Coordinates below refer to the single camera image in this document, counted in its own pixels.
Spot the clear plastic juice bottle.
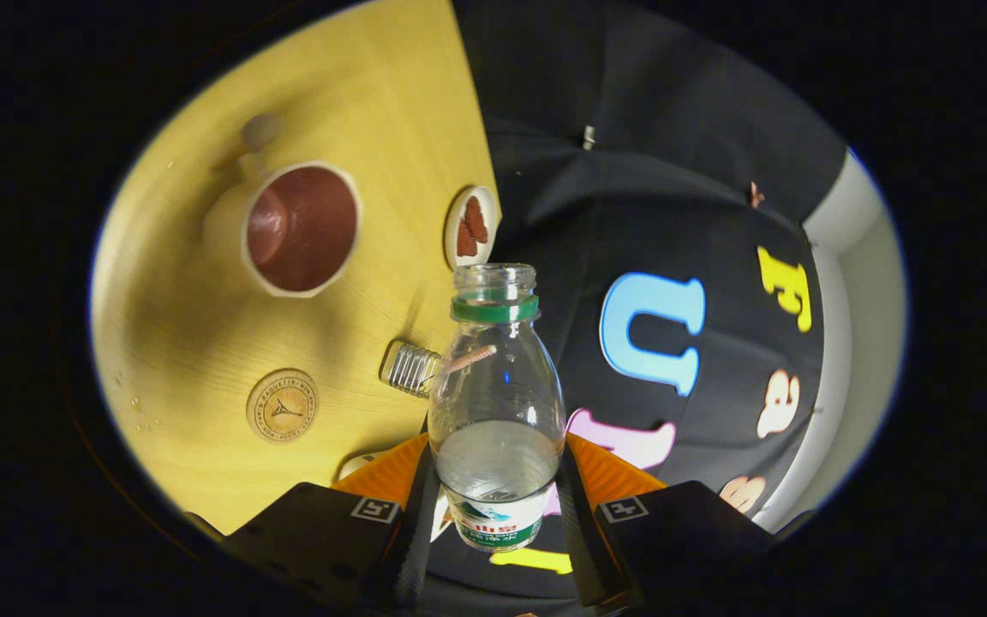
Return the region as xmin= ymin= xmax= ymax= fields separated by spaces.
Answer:
xmin=428 ymin=263 xmax=567 ymax=552

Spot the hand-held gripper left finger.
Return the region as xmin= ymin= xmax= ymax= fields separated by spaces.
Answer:
xmin=189 ymin=433 xmax=443 ymax=614

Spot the round white plate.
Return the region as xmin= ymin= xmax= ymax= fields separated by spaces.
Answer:
xmin=444 ymin=185 xmax=499 ymax=271

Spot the black backdrop cloth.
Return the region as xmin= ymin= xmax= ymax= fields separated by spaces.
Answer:
xmin=451 ymin=0 xmax=850 ymax=614

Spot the wooden table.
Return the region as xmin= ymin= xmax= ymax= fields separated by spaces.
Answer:
xmin=89 ymin=0 xmax=503 ymax=536

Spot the round cork coaster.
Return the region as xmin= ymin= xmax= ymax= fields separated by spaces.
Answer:
xmin=246 ymin=368 xmax=320 ymax=443

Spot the beige cup with wooden handle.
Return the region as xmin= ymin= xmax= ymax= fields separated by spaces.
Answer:
xmin=200 ymin=111 xmax=363 ymax=299

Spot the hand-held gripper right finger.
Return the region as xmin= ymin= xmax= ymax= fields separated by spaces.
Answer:
xmin=558 ymin=431 xmax=811 ymax=614

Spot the wire mesh holder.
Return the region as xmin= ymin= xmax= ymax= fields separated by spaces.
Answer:
xmin=380 ymin=340 xmax=443 ymax=398

